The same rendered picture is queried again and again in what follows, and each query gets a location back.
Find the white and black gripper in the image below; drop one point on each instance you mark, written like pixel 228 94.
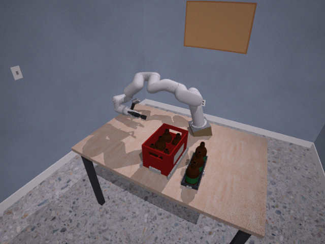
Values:
pixel 132 113

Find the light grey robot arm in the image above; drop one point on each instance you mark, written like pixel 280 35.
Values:
pixel 191 97

